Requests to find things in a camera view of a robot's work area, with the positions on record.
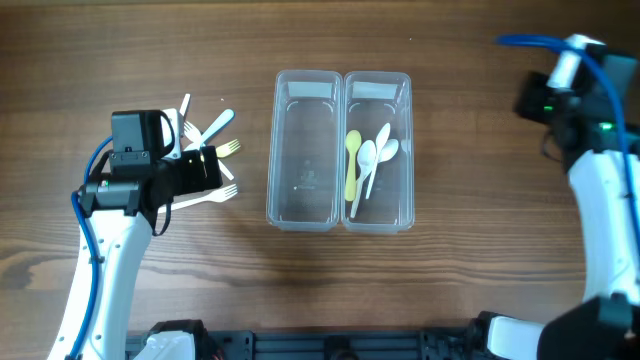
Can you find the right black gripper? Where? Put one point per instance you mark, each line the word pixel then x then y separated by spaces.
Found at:
pixel 528 100

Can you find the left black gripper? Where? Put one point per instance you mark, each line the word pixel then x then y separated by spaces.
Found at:
pixel 209 167

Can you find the white fork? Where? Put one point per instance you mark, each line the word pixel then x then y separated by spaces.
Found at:
pixel 195 136
pixel 217 196
pixel 185 105

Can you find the light blue plastic fork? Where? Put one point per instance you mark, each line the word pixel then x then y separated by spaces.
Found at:
pixel 223 119

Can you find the yellow plastic spoon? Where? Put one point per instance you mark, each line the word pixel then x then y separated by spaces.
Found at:
pixel 353 142

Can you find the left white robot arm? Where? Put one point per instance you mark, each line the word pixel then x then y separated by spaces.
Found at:
pixel 117 207

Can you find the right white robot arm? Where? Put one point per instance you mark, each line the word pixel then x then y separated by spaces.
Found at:
pixel 600 156

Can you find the left clear plastic container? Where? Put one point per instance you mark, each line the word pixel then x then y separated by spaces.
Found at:
pixel 303 175

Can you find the clear plastic container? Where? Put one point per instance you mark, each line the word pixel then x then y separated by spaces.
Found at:
pixel 379 183
pixel 303 175

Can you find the right clear plastic container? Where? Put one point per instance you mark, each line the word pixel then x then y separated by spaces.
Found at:
pixel 379 183

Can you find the yellow plastic fork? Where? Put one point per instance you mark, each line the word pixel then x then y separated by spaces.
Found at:
pixel 228 148

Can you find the white fork under blue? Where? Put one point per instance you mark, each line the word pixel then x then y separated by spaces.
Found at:
pixel 195 136

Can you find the white spoon three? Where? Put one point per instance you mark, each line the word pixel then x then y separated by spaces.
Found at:
pixel 389 150

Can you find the white spoon two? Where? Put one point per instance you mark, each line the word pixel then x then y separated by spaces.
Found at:
pixel 365 159

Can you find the white spoon one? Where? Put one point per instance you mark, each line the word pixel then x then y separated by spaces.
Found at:
pixel 380 141

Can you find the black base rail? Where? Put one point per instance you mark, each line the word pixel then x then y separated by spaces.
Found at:
pixel 427 344

